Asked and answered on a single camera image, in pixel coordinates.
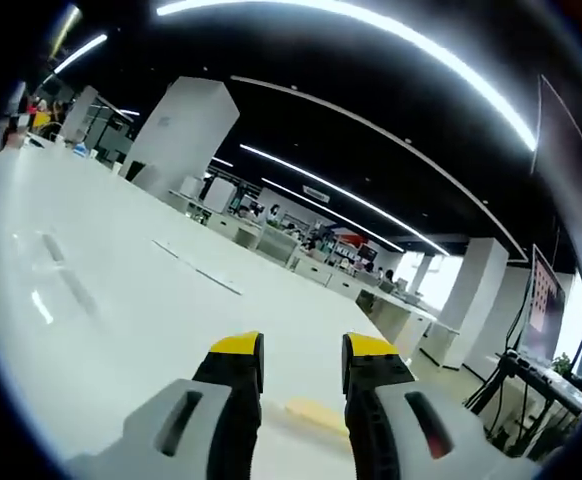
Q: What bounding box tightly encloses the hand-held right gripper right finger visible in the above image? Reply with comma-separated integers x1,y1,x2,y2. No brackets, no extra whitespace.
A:
341,331,542,480

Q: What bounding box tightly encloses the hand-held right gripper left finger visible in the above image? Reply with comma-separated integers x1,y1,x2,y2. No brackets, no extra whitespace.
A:
65,330,266,480

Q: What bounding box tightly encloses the yellow flat pad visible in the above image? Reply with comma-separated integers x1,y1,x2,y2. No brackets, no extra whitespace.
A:
284,396,350,435

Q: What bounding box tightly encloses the white wide pillar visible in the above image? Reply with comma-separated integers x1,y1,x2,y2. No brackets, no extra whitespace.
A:
440,237,510,371

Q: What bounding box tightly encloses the black metal equipment stand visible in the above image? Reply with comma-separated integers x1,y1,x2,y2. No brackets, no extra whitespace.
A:
470,349,582,459

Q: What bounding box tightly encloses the white office desk row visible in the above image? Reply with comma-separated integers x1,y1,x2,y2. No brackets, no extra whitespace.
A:
168,187,460,369

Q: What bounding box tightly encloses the green potted plant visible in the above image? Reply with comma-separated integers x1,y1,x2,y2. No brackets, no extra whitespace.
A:
550,352,575,379

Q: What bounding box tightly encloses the monitor with pink screen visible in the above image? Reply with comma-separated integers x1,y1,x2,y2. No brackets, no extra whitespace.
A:
518,243,567,362

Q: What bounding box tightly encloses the white square pillar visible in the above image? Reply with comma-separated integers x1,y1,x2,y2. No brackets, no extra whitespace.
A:
119,75,241,200

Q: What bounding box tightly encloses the large dark monitor screen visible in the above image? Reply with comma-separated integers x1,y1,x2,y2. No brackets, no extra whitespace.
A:
530,73,582,289

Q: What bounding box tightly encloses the white slim pillar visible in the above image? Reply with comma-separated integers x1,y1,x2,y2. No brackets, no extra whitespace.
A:
60,84,100,144

